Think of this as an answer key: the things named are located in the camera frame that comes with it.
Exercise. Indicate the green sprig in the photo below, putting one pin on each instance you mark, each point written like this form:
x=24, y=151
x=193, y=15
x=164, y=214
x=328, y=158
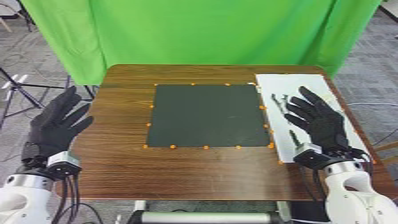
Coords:
x=294, y=137

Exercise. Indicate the black tripod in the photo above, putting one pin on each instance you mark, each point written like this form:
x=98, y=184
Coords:
x=18, y=88

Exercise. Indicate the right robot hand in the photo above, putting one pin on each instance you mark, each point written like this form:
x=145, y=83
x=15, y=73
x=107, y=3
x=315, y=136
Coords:
x=322, y=123

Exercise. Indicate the white sheet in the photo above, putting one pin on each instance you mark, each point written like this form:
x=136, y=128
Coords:
x=278, y=83

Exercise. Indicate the pale grey bar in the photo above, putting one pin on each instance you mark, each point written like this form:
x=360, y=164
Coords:
x=207, y=218

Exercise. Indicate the dark mat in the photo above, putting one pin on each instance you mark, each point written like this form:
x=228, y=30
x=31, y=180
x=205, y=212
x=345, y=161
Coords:
x=207, y=116

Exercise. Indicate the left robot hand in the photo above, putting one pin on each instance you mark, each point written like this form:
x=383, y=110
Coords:
x=54, y=128

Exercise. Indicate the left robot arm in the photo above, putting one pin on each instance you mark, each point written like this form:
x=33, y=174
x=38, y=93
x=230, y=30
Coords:
x=24, y=196

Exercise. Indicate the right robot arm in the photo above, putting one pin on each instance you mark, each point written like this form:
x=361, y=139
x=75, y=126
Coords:
x=356, y=193

